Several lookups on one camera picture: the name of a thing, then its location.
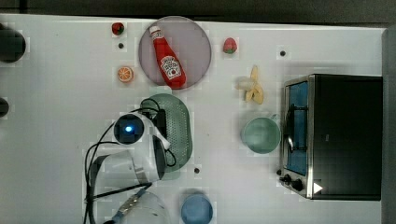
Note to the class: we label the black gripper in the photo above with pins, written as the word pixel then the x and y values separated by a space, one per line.
pixel 159 120

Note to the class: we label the mint green plastic strainer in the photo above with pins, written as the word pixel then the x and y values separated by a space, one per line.
pixel 177 131

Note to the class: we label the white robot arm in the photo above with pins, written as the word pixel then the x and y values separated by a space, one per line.
pixel 129 155

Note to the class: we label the red ketchup bottle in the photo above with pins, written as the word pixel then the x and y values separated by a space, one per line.
pixel 169 65

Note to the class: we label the orange slice toy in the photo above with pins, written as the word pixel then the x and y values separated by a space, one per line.
pixel 125 74

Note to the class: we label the round grey plate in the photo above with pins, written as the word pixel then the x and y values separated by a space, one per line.
pixel 189 42

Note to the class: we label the blue plastic cup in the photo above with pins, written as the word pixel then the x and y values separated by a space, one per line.
pixel 196 209

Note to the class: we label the peeled banana toy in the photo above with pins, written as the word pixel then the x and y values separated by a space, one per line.
pixel 251 86

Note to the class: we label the dark red strawberry toy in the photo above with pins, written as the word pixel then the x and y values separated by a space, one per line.
pixel 117 28

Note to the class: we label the pink strawberry toy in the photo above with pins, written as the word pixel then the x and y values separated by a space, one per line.
pixel 229 46

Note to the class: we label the mint green cup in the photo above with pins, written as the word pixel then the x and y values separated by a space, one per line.
pixel 261 135

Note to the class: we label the black round object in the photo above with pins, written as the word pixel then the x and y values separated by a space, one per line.
pixel 4 107

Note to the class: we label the black round pot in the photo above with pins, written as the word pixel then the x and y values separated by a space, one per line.
pixel 12 45

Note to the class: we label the silver black toaster oven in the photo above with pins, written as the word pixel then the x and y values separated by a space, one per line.
pixel 332 135

